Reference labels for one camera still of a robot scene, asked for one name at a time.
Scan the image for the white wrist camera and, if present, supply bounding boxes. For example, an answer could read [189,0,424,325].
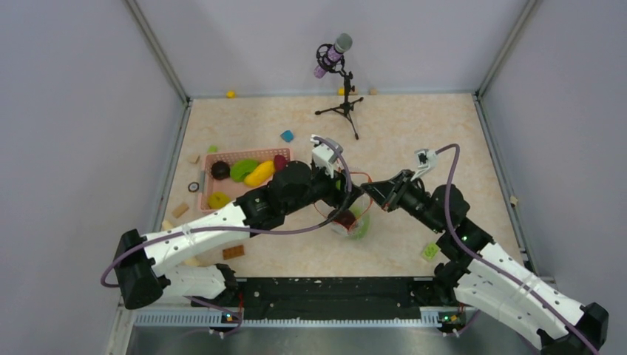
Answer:
[310,135,343,178]
[411,149,438,181]

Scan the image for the dark red sweet potato toy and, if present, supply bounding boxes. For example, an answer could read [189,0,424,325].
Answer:
[273,155,289,172]

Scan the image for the wooden cylinder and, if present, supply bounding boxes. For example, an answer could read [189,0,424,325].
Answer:
[160,220,174,231]

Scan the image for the green cabbage toy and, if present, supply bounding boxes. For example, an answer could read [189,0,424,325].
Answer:
[348,207,370,240]

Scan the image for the clear zip top bag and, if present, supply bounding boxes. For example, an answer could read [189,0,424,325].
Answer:
[314,167,373,240]

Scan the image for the dark brown round toy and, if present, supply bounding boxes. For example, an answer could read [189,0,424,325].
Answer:
[210,160,231,180]

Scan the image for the brown bear chocolate toy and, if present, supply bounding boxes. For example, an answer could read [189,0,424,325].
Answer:
[333,210,357,231]

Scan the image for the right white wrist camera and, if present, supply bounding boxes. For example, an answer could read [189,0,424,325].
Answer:
[411,149,438,181]

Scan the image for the wooden rectangular block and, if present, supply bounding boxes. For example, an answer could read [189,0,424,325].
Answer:
[171,203,189,219]

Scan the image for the green lego brick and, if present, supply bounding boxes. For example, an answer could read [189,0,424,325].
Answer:
[421,243,441,262]

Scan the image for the green pepper toy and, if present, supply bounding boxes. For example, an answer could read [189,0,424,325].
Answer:
[229,159,260,183]

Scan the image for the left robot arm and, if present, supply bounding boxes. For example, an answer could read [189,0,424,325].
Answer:
[101,160,363,310]

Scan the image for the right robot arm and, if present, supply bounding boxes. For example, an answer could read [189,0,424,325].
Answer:
[361,170,609,354]

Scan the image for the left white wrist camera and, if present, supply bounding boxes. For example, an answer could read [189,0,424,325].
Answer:
[310,135,343,178]

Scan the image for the blue block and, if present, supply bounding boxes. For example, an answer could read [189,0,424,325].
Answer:
[279,130,294,143]

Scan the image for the small round ring toy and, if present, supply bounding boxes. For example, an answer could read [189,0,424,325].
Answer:
[188,181,200,193]

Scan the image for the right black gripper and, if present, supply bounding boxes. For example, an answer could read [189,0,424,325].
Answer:
[362,169,444,234]

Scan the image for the microphone on tripod stand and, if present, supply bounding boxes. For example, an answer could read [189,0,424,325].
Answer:
[313,33,365,141]

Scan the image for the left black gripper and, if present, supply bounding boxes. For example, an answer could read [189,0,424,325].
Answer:
[284,160,364,215]

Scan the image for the yellow mango toy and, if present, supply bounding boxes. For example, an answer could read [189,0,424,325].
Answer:
[243,160,275,187]

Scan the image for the pink plastic basket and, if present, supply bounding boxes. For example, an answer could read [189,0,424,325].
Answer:
[198,148,293,214]

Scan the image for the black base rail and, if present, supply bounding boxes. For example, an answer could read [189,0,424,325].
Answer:
[210,277,467,321]

